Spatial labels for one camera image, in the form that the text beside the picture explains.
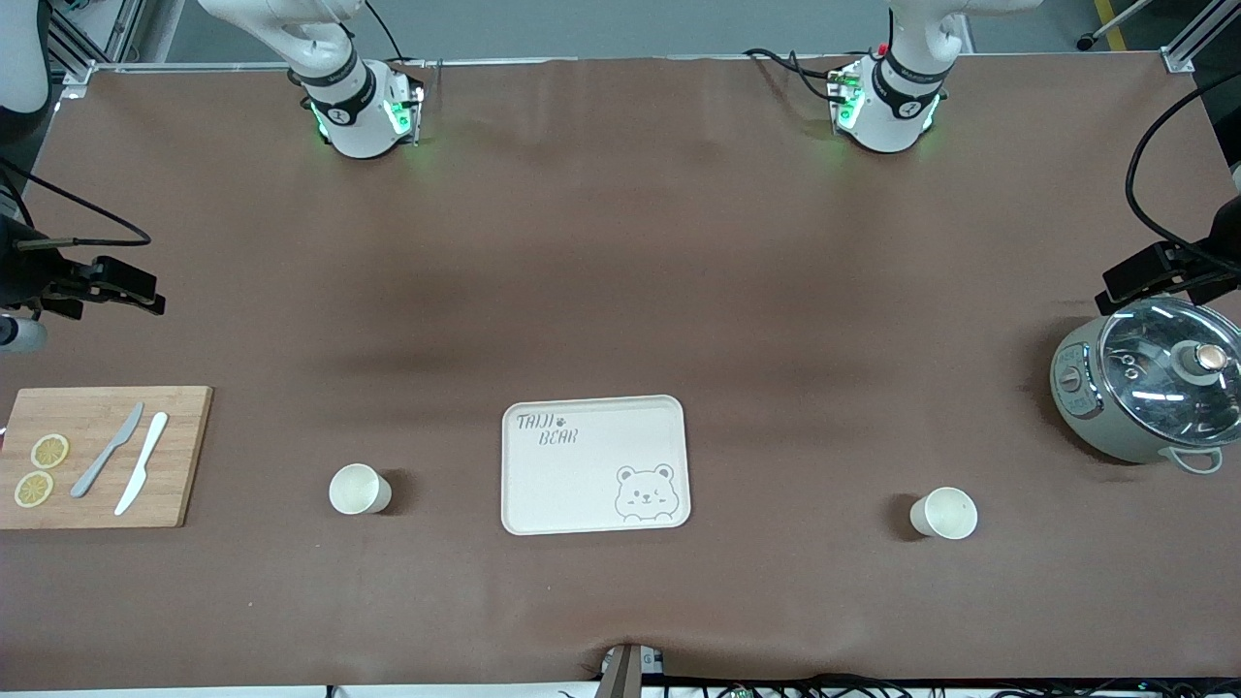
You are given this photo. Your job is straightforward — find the white IKEA cup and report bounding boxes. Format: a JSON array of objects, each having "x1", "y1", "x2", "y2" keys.
[
  {"x1": 909, "y1": 487, "x2": 978, "y2": 540},
  {"x1": 329, "y1": 463, "x2": 393, "y2": 516}
]

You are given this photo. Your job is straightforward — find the beige bear print tray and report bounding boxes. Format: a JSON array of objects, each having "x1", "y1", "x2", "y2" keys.
[{"x1": 500, "y1": 395, "x2": 692, "y2": 536}]

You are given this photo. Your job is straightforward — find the glass pot lid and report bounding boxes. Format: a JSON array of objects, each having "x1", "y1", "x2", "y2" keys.
[{"x1": 1098, "y1": 298, "x2": 1241, "y2": 447}]

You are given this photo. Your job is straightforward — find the bamboo cutting board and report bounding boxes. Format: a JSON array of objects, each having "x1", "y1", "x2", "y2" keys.
[{"x1": 0, "y1": 386, "x2": 213, "y2": 530}]

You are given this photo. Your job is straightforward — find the grey-green electric cooking pot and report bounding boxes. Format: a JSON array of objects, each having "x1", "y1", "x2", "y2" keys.
[{"x1": 1050, "y1": 296, "x2": 1241, "y2": 476}]

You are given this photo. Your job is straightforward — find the white plastic knife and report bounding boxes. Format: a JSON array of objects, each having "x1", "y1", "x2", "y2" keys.
[{"x1": 114, "y1": 412, "x2": 170, "y2": 517}]

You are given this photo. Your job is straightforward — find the grey plastic knife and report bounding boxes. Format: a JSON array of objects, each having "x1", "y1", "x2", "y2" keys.
[{"x1": 70, "y1": 402, "x2": 145, "y2": 499}]

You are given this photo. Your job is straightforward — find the grey stand leg with caster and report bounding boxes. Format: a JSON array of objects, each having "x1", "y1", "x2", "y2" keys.
[{"x1": 1076, "y1": 0, "x2": 1157, "y2": 52}]

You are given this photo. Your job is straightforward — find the brown table cover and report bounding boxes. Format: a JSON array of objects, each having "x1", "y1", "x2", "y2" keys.
[{"x1": 0, "y1": 53, "x2": 1241, "y2": 691}]

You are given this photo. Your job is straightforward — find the aluminium frame profile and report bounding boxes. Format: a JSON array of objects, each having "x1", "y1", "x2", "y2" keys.
[
  {"x1": 43, "y1": 0, "x2": 148, "y2": 84},
  {"x1": 1161, "y1": 0, "x2": 1241, "y2": 75}
]

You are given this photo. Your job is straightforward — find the silver table edge rail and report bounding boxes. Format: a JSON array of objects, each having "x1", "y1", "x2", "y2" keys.
[{"x1": 58, "y1": 59, "x2": 444, "y2": 75}]

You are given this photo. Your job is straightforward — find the black right base cable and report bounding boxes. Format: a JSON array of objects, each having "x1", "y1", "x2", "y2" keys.
[{"x1": 363, "y1": 0, "x2": 409, "y2": 65}]

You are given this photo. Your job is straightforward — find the black base cable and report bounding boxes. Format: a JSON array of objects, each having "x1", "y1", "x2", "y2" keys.
[
  {"x1": 363, "y1": 0, "x2": 409, "y2": 65},
  {"x1": 742, "y1": 47, "x2": 846, "y2": 104}
]

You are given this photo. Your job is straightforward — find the black left base cable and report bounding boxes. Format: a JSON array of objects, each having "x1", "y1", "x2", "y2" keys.
[{"x1": 742, "y1": 47, "x2": 846, "y2": 104}]

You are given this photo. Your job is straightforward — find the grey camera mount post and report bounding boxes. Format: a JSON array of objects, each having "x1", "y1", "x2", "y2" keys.
[{"x1": 595, "y1": 642, "x2": 666, "y2": 698}]

